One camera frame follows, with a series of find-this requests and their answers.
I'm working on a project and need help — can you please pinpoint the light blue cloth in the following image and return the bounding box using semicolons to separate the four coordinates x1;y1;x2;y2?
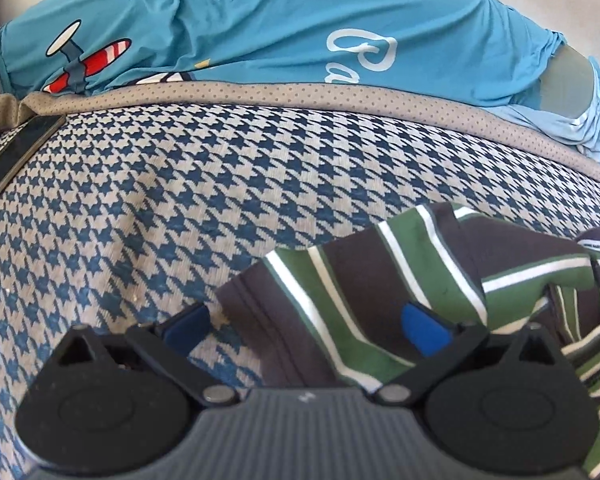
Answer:
500;57;600;163

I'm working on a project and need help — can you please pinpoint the blue beige houndstooth blanket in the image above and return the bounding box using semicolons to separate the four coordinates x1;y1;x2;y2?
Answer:
0;77;600;480

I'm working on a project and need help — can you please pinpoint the gold edged smartphone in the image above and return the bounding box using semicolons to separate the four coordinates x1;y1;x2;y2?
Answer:
0;115;67;218

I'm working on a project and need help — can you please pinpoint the teal airplane print shirt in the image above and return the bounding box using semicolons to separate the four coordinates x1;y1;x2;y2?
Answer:
0;0;573;111

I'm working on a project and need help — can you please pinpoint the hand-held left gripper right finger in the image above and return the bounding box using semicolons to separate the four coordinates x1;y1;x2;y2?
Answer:
375;302;561;408

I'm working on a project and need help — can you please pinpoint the green grey striped shirt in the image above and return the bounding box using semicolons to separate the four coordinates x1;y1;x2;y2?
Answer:
215;202;600;480

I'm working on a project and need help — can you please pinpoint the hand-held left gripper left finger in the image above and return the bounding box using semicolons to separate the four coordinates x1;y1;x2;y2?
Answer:
55;302;241;408

